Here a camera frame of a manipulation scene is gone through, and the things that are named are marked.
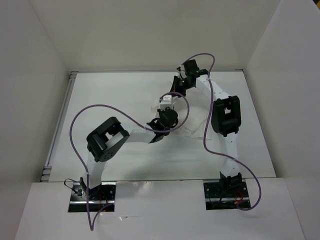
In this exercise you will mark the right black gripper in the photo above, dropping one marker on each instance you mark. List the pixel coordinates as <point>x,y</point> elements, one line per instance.
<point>174,88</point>

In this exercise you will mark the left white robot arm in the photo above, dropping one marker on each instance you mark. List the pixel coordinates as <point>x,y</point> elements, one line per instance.
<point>106,140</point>

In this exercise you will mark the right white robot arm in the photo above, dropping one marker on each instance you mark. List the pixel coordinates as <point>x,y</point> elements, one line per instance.
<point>224,118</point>

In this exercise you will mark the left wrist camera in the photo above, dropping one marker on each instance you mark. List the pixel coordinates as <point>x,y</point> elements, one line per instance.
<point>168,117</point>

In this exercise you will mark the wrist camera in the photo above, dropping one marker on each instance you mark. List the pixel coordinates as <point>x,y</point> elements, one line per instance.
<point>190,68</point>
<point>168,117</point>

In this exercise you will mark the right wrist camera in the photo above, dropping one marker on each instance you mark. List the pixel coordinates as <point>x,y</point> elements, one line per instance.
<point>190,68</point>

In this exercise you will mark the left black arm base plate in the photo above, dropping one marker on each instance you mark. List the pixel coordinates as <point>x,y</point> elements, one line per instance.
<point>104,198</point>

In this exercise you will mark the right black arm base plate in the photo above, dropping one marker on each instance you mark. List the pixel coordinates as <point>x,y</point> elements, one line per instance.
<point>218,199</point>

